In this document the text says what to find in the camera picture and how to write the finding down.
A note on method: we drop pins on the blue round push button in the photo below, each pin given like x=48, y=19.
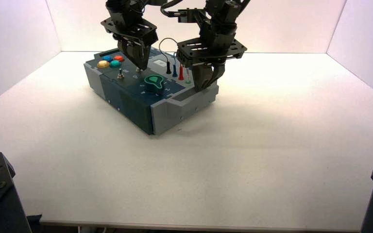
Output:
x=107, y=58

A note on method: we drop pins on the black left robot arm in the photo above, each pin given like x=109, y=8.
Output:
x=122, y=4

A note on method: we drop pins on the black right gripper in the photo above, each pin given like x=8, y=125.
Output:
x=212, y=48

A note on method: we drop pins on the yellow round push button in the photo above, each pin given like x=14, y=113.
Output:
x=103, y=64

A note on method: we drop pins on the green and black rotary knob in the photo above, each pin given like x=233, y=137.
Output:
x=154, y=85

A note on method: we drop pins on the teal round push button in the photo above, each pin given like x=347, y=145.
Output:
x=115, y=63

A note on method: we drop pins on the grey and teal control box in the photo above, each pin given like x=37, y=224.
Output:
x=135, y=106

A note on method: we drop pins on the orange round push button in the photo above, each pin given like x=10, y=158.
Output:
x=119, y=58

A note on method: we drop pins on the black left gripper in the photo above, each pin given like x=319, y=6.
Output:
x=128, y=29

